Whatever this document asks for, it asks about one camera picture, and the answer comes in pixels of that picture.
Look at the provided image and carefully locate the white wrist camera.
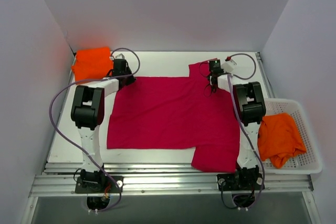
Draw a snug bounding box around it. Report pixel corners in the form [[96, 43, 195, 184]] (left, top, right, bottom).
[[109, 53, 125, 61], [221, 57, 237, 73]]

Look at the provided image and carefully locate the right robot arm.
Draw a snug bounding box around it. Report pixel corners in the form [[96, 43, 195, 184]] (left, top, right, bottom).
[[206, 56, 266, 178]]

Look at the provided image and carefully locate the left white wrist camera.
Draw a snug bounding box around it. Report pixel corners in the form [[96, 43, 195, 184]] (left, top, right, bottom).
[[109, 53, 125, 61]]

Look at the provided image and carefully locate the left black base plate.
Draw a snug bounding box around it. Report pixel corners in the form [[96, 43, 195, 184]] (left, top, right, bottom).
[[75, 176, 124, 194]]

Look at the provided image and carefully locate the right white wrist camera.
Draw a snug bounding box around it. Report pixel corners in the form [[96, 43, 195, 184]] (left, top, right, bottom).
[[221, 57, 237, 73]]

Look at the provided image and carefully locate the white plastic basket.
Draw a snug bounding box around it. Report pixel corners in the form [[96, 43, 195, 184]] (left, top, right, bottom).
[[263, 98, 322, 175]]

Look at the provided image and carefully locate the folded orange t-shirt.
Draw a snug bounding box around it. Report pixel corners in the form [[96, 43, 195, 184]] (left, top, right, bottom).
[[71, 47, 113, 81]]

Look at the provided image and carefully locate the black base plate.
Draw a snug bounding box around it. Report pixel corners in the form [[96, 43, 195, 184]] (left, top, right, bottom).
[[216, 174, 265, 191], [75, 176, 124, 194]]

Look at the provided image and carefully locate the crumpled orange t-shirt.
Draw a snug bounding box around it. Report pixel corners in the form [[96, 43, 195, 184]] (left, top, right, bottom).
[[257, 113, 307, 169]]

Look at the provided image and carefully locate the aluminium rail frame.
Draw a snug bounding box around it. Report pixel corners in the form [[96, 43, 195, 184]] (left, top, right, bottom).
[[29, 51, 313, 197]]

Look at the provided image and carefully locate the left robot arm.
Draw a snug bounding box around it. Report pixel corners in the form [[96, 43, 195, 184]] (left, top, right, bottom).
[[70, 58, 135, 192]]

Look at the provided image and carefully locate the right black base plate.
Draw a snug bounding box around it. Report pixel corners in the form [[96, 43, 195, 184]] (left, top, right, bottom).
[[216, 174, 265, 191]]

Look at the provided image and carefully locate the crimson red t-shirt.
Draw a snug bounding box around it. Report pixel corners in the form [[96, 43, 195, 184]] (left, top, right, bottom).
[[107, 63, 240, 173]]

